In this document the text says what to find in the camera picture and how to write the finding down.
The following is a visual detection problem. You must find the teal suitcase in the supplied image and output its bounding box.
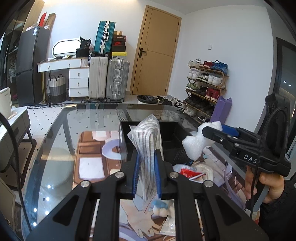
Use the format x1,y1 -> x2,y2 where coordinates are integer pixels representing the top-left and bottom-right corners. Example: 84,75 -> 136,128
94,21 -> 115,55

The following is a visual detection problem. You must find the wooden shoe rack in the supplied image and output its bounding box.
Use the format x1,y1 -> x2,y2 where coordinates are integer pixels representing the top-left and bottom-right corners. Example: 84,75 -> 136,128
182,59 -> 228,123

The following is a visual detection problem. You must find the white suitcase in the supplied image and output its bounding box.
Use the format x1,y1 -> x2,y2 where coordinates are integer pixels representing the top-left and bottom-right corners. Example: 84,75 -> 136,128
88,57 -> 108,99

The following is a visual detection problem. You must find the grey white laundry basket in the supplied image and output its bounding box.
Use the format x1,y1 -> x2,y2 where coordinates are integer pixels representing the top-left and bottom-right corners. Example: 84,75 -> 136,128
48,74 -> 66,104

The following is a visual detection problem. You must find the wooden door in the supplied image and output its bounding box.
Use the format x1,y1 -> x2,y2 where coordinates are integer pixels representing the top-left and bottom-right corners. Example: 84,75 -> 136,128
130,6 -> 181,96

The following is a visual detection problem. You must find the black cable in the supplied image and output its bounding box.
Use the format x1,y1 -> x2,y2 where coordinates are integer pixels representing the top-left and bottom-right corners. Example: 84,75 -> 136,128
0,112 -> 32,232

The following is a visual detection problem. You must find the bagged white rope bundle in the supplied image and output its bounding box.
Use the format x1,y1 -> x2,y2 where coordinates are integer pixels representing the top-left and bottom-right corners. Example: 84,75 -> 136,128
127,113 -> 164,203

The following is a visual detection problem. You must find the black handbag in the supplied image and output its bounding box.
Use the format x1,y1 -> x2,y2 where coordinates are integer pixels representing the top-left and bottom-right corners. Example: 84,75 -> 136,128
76,37 -> 91,58

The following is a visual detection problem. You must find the white bubble wrap piece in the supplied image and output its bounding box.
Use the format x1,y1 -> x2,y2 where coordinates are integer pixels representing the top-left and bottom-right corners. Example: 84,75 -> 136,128
182,121 -> 222,161

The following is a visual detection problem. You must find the black storage box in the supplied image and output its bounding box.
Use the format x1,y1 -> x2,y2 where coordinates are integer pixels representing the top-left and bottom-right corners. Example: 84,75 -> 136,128
119,120 -> 197,166

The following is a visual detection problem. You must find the red white wipes pack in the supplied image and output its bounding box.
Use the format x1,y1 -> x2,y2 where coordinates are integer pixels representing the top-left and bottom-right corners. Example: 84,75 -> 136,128
180,168 -> 205,180

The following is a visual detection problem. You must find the clear plastic bag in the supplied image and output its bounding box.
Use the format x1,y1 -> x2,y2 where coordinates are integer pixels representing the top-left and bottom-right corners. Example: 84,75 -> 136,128
173,164 -> 214,183

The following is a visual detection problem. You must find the purple paper bag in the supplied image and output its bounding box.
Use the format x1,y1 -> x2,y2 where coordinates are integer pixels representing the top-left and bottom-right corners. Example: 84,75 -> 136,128
210,96 -> 232,124

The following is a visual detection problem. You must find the right hand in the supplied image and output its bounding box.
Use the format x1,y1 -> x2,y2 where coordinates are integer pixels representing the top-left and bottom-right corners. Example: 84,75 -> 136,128
244,166 -> 285,203

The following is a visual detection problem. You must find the anime printed desk mat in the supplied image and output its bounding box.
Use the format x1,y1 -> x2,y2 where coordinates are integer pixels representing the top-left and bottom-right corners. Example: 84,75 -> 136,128
67,131 -> 266,240

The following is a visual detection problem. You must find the oval mirror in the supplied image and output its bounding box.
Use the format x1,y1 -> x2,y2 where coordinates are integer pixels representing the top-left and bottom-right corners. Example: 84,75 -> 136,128
52,39 -> 81,57

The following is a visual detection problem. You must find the silver suitcase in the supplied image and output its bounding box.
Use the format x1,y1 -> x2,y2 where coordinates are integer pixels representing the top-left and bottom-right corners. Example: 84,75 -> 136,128
105,59 -> 130,102

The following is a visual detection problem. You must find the stack of shoe boxes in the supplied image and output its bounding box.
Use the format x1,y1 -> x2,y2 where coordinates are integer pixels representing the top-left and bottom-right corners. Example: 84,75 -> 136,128
111,31 -> 127,59

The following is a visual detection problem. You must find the black dark glass cabinet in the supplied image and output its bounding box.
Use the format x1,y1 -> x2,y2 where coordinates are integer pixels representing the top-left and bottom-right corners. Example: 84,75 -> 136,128
1,12 -> 25,95

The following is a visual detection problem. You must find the white drawer desk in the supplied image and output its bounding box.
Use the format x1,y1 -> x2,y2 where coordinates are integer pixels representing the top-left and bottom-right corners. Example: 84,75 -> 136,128
37,57 -> 89,98

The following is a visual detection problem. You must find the black refrigerator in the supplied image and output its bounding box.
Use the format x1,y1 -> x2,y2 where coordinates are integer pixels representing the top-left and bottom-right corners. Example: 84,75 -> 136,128
16,27 -> 50,106

